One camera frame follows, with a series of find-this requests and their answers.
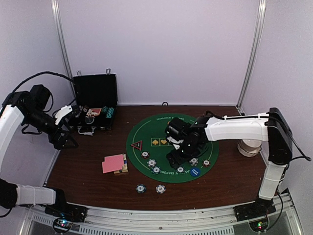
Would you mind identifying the clear acrylic dealer button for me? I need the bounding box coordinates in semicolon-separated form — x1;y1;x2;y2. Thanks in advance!
85;117;94;125

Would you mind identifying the blue beige chip stack in case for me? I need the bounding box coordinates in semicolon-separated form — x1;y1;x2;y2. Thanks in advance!
75;106;83;118

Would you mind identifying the pink playing cards pile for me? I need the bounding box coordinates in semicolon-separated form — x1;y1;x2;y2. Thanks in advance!
102;154;124;174

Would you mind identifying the aluminium front rail base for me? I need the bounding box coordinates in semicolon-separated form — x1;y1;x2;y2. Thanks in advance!
17;191;304;235

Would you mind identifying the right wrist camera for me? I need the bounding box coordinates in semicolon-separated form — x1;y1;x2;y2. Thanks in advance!
165;117;191;144

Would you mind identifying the blue small blind button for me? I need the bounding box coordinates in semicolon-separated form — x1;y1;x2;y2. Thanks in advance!
189;167;201;177

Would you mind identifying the red triangle marker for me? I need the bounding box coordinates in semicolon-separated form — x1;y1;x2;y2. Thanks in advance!
131;140;142;151

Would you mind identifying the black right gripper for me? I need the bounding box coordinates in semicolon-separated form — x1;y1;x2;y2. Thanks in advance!
166;140;201;169

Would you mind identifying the blue beige 10 chip stack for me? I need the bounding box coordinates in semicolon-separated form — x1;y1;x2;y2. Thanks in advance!
156;185;166;194

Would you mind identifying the blue green chip mat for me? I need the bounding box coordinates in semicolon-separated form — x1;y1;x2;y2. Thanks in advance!
177;166;185;174
151;166;161;174

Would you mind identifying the green round poker mat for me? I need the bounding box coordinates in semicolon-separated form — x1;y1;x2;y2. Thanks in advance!
126;113;219;184

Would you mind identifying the boxed playing card deck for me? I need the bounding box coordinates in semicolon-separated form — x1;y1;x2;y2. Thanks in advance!
86;108;102;116

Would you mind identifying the blue green 50 chip stack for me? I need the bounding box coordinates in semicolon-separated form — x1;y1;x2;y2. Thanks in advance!
135;184;146;193

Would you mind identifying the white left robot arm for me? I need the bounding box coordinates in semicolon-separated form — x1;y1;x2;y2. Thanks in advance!
0;71;79;217

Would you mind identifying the black poker chip case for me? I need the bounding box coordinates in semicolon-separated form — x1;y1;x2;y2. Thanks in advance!
70;68;118;136

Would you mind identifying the open card deck box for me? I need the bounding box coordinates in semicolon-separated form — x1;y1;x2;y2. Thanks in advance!
113;154;129;174

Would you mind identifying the dark blue green chip stack in case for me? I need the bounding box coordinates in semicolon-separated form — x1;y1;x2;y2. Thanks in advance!
101;106;109;115

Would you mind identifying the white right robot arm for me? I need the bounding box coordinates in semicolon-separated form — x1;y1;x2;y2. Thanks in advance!
165;108;298;216

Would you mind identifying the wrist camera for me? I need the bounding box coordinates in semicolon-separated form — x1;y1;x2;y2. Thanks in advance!
53;105;78;125
165;117;191;144

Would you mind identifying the teal blue chip stack in case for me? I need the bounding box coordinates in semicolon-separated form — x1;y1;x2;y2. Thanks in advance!
106;107;115;119

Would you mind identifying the blue beige chip mat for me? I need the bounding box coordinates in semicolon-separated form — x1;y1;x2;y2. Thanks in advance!
189;158;198;166
147;159;157;167

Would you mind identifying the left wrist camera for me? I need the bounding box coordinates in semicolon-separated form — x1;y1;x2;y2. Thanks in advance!
53;105;78;125

